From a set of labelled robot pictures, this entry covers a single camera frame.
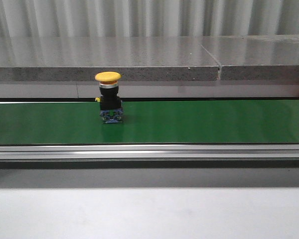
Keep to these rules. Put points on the yellow mushroom push button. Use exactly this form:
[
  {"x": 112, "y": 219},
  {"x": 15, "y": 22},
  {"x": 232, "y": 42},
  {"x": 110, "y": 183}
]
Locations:
[{"x": 111, "y": 110}]

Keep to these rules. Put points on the green conveyor belt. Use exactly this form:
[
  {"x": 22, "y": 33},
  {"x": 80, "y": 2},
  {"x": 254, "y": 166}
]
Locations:
[{"x": 224, "y": 121}]

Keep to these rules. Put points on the grey stone countertop slab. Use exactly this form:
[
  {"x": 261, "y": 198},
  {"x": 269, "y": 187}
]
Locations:
[{"x": 79, "y": 59}]

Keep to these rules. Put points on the white pleated curtain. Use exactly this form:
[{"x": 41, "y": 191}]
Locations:
[{"x": 127, "y": 18}]

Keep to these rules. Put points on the aluminium conveyor frame rail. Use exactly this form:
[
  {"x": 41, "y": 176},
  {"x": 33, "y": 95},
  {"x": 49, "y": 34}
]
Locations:
[{"x": 149, "y": 156}]

